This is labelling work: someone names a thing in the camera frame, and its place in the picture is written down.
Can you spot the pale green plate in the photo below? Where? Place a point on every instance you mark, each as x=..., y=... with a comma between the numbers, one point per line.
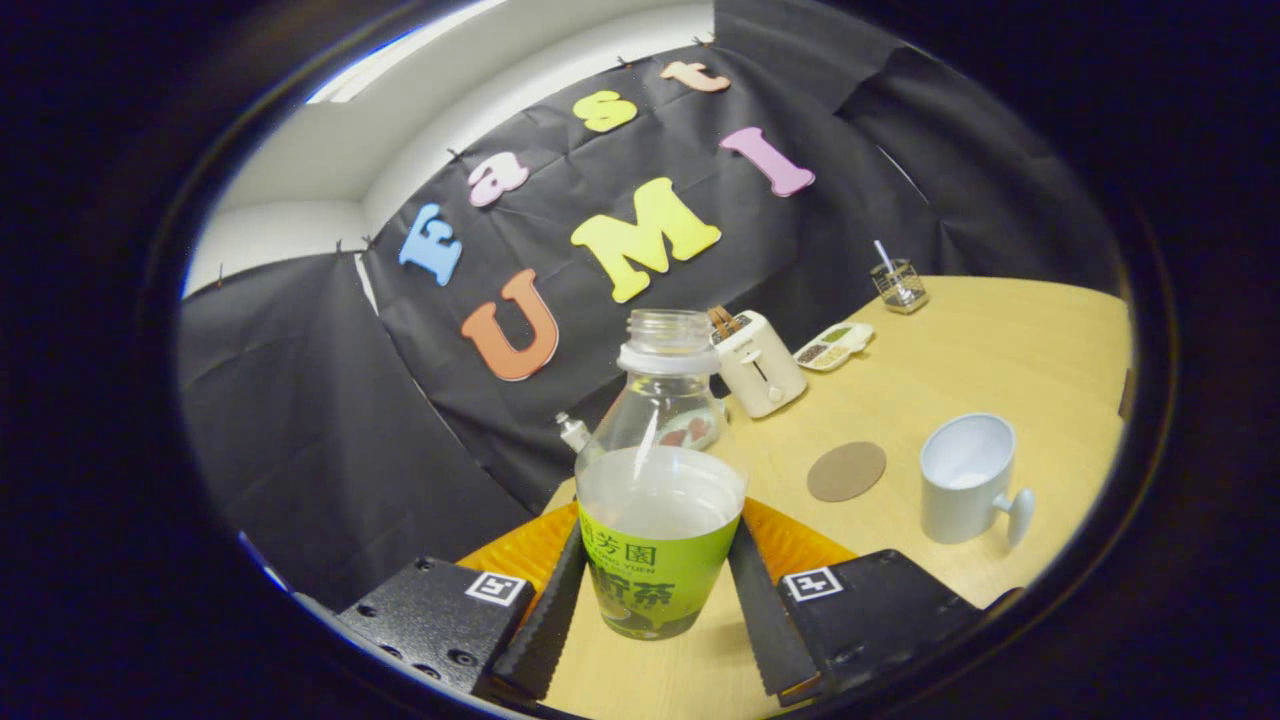
x=724, y=412

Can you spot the clear juice bottle green label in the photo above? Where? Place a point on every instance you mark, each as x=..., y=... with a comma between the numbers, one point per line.
x=655, y=575

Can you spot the white cup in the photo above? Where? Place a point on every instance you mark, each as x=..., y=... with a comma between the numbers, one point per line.
x=960, y=500

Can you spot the round brown coaster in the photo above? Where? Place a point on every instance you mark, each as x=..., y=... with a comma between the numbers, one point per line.
x=846, y=472

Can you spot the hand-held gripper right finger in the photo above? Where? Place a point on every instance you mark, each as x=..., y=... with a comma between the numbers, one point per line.
x=768, y=620

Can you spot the toast slice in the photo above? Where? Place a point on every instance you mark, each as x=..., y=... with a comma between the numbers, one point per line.
x=722, y=320

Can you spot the wooden table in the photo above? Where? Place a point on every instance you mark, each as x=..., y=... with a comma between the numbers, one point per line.
x=1000, y=350

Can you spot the small white green bottle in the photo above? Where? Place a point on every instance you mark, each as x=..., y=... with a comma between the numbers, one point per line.
x=573, y=432

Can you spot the cream toaster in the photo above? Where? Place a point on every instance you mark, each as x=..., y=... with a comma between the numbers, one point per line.
x=762, y=370

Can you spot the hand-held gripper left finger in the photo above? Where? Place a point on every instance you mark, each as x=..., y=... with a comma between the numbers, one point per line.
x=545, y=630

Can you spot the white divided sauce tray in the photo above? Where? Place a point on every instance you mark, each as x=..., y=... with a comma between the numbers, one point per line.
x=832, y=346

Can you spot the white pen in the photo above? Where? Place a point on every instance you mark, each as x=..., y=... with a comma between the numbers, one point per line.
x=884, y=256

